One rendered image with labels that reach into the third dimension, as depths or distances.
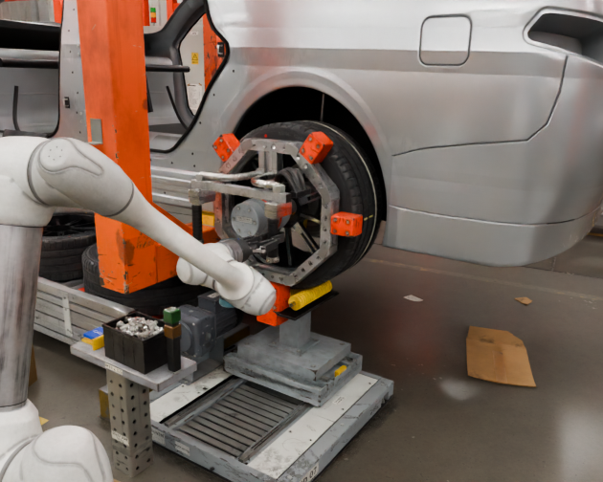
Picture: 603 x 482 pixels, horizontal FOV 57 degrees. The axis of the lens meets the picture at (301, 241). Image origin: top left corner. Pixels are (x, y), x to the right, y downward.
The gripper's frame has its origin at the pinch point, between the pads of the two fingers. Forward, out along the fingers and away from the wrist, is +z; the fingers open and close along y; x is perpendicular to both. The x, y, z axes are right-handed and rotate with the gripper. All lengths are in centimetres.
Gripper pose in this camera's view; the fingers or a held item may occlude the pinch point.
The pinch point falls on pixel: (272, 238)
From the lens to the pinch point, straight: 186.2
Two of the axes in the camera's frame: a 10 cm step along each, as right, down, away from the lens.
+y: 8.4, 1.7, -5.2
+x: 0.2, -9.6, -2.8
